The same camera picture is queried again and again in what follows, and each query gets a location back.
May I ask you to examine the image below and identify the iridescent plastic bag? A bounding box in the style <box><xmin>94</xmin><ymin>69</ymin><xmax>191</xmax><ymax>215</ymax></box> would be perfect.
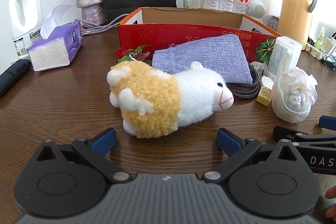
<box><xmin>272</xmin><ymin>67</ymin><xmax>318</xmax><ymax>123</ymax></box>

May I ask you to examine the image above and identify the black braided cable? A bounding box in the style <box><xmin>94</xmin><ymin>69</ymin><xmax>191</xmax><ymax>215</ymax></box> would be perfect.
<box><xmin>226</xmin><ymin>62</ymin><xmax>261</xmax><ymax>101</ymax></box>

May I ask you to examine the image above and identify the yellow white plush sheep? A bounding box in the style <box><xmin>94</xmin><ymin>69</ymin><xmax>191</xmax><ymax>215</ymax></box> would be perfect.
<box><xmin>106</xmin><ymin>61</ymin><xmax>234</xmax><ymax>139</ymax></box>

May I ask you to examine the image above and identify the white cotton swab container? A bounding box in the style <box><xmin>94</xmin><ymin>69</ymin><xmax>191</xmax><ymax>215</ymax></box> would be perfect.
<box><xmin>265</xmin><ymin>36</ymin><xmax>302</xmax><ymax>83</ymax></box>

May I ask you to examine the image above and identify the purple fabric pouch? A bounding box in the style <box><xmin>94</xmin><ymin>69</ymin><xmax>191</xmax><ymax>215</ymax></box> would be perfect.
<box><xmin>151</xmin><ymin>34</ymin><xmax>252</xmax><ymax>84</ymax></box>

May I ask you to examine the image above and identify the red artificial rose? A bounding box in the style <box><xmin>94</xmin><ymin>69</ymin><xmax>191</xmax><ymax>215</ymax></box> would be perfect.
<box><xmin>115</xmin><ymin>44</ymin><xmax>152</xmax><ymax>66</ymax></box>

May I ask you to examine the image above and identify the person right hand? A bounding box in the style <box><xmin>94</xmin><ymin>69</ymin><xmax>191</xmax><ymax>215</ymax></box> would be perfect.
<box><xmin>324</xmin><ymin>185</ymin><xmax>336</xmax><ymax>219</ymax></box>

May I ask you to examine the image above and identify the small yellow box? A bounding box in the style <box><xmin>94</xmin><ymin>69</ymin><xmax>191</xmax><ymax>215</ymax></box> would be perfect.
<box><xmin>256</xmin><ymin>86</ymin><xmax>272</xmax><ymax>107</ymax></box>

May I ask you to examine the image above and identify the white power strip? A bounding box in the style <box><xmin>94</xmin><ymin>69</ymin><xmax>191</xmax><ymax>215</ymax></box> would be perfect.
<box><xmin>305</xmin><ymin>43</ymin><xmax>327</xmax><ymax>60</ymax></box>

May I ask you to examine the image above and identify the green spray bottle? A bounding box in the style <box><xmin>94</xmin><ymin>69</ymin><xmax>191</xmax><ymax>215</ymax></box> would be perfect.
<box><xmin>314</xmin><ymin>26</ymin><xmax>325</xmax><ymax>51</ymax></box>

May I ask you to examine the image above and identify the yellow thermos jug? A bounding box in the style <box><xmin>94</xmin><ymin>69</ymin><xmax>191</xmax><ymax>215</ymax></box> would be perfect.
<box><xmin>277</xmin><ymin>0</ymin><xmax>317</xmax><ymax>50</ymax></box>

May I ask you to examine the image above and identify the purple tissue pack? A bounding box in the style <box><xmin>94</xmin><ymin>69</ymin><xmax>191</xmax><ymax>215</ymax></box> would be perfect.
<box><xmin>29</xmin><ymin>5</ymin><xmax>83</xmax><ymax>72</ymax></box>

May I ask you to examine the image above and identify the black case at edge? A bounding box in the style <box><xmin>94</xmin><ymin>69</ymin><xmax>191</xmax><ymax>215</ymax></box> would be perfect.
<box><xmin>0</xmin><ymin>59</ymin><xmax>31</xmax><ymax>96</ymax></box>

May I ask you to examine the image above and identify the red orange cardboard box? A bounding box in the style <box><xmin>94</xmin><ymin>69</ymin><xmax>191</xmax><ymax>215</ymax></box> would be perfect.
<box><xmin>116</xmin><ymin>7</ymin><xmax>280</xmax><ymax>61</ymax></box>

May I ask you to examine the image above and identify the white robot speaker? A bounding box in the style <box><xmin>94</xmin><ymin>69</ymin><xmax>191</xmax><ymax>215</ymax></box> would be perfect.
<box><xmin>247</xmin><ymin>0</ymin><xmax>266</xmax><ymax>23</ymax></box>

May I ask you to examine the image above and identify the clear glass cup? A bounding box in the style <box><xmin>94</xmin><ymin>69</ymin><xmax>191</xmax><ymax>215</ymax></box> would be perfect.
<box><xmin>183</xmin><ymin>0</ymin><xmax>203</xmax><ymax>9</ymax></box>

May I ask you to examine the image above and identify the white detergent jug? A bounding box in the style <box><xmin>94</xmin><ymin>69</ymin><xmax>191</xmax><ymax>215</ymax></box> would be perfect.
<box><xmin>9</xmin><ymin>0</ymin><xmax>44</xmax><ymax>59</ymax></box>

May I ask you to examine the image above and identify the purple lanyard cord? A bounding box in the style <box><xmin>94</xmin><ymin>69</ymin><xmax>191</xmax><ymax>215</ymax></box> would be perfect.
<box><xmin>75</xmin><ymin>13</ymin><xmax>130</xmax><ymax>37</ymax></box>

